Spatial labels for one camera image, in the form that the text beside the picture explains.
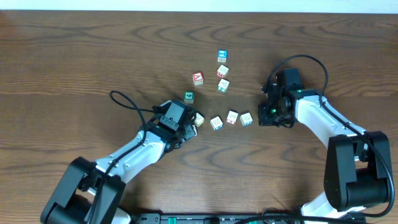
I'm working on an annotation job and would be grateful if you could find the letter B wooden block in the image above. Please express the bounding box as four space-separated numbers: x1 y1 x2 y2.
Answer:
240 112 253 126

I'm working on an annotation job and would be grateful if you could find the red U 8 wooden block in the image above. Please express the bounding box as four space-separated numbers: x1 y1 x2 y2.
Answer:
210 116 223 131

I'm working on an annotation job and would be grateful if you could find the number 3 wooden block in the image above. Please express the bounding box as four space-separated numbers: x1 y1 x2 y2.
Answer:
226 110 239 124

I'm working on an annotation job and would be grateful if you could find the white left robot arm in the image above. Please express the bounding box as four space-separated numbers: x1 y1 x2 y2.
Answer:
40 101 197 223

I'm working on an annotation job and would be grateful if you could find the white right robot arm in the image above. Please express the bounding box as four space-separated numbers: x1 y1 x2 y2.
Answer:
258 81 396 223

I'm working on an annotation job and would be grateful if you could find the green 4 wooden block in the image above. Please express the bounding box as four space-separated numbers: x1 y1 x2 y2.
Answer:
184 91 194 104

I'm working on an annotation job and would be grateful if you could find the green side wooden block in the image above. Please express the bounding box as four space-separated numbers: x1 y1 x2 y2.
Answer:
217 78 230 93

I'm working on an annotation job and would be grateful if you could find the red A wooden block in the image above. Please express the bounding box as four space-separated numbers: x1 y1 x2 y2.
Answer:
192 72 204 86

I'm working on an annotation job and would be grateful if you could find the red M wooden block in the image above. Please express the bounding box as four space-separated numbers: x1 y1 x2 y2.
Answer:
216 65 229 78

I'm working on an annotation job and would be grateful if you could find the blue top wooden block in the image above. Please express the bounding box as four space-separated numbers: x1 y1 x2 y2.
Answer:
217 50 228 63

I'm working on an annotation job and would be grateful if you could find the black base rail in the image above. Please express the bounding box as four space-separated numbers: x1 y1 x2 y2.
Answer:
130 213 366 224

